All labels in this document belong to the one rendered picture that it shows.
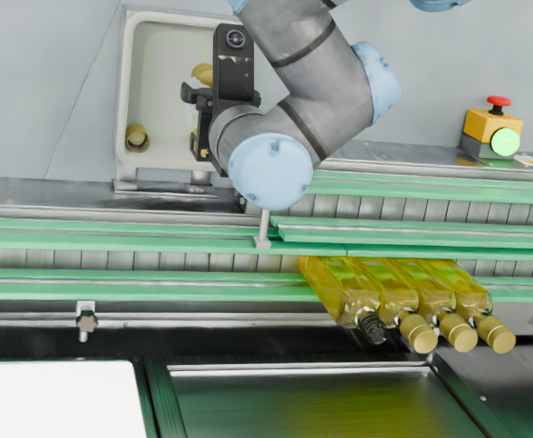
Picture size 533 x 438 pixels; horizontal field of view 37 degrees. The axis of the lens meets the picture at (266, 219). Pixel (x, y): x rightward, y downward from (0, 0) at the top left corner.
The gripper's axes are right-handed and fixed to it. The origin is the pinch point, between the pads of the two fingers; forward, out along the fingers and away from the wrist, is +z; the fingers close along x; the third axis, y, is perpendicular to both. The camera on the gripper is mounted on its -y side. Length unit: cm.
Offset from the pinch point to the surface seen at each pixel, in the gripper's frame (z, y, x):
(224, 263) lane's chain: 4.3, 28.7, 6.1
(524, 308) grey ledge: 4, 37, 61
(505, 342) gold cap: -24, 27, 38
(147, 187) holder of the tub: 13.9, 19.9, -5.1
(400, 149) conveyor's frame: 11.9, 11.6, 35.7
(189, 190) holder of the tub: 13.1, 20.1, 1.3
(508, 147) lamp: 7, 9, 52
